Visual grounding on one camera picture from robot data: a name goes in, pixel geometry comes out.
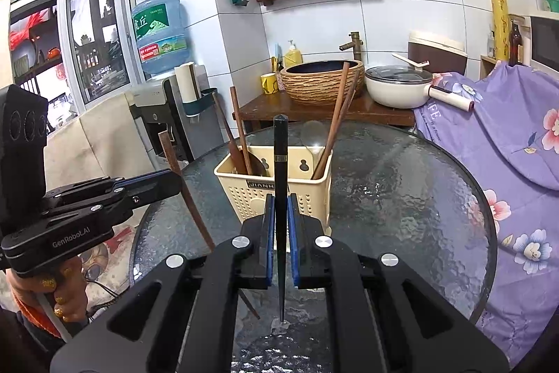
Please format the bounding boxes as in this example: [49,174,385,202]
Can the brown white rice cooker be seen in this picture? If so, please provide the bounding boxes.
[408,31,469,74]

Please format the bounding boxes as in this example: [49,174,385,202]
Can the yellow mug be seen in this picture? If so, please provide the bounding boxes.
[261,72,280,95]

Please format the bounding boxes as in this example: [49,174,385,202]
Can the white pot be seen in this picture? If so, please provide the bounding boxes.
[364,66,475,114]

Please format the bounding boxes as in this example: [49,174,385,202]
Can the glass pot lid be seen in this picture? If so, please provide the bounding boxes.
[365,66,433,84]

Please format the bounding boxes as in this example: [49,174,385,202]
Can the purple floral cloth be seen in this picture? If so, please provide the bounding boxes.
[413,60,559,356]

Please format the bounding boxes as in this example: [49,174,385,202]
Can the small wooden box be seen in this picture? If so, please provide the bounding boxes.
[479,55,499,81]

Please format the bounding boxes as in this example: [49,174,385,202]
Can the metal spoon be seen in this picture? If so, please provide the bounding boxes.
[300,120,329,168]

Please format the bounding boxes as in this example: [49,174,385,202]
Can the beige plastic utensil holder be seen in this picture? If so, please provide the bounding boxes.
[214,145,333,235]

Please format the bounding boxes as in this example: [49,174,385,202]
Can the blue water jug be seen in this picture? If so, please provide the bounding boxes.
[131,0,188,76]

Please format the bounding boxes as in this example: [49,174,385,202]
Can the grey water dispenser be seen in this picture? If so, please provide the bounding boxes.
[126,65,223,164]

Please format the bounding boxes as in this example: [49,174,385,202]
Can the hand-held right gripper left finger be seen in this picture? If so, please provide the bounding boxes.
[50,193,276,373]

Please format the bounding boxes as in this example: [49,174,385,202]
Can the woven pattern basin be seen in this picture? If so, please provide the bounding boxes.
[279,59,365,106]

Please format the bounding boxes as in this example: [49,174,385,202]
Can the black cable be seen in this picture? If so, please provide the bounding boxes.
[81,274,132,319]

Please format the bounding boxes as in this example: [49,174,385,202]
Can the green wall holder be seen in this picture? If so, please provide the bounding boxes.
[182,87,218,116]

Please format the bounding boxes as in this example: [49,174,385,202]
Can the beige cloth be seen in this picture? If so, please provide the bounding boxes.
[44,93,169,186]

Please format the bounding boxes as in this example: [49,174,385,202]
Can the brass faucet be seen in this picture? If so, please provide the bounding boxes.
[340,32,362,61]

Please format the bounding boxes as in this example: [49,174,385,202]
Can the yellow roll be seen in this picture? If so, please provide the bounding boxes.
[490,0,511,61]

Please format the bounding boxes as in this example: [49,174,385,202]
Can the person's left forearm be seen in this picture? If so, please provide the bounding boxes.
[11,290,62,341]

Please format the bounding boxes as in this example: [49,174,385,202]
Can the sliding window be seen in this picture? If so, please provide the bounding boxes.
[57,0,145,112]

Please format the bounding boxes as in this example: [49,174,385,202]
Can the white rice spoon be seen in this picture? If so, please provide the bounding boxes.
[392,53,431,70]

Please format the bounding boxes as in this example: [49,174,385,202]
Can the wooden spoon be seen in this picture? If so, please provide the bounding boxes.
[212,92,268,178]

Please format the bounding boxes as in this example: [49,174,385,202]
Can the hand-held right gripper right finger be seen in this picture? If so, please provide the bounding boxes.
[287,193,509,373]

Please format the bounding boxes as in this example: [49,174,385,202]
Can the yellow soap dispenser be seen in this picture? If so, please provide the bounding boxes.
[284,40,303,69]

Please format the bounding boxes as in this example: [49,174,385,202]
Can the black chopstick with gold band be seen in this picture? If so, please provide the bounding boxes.
[273,114,289,323]

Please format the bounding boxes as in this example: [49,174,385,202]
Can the wooden counter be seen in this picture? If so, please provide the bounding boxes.
[238,91,415,133]

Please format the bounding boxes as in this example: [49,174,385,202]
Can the white microwave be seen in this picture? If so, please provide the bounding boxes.
[530,10,559,77]

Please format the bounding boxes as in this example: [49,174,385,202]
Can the person's left hand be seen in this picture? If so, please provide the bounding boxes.
[6,257,88,328]

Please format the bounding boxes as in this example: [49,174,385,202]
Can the brown glass bottle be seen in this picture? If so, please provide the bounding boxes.
[508,19,524,65]

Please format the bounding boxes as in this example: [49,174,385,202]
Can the white cable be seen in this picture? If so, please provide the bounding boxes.
[36,293,73,342]

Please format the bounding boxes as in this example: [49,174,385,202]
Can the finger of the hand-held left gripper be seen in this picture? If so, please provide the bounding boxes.
[39,192,182,234]
[41,170,182,210]

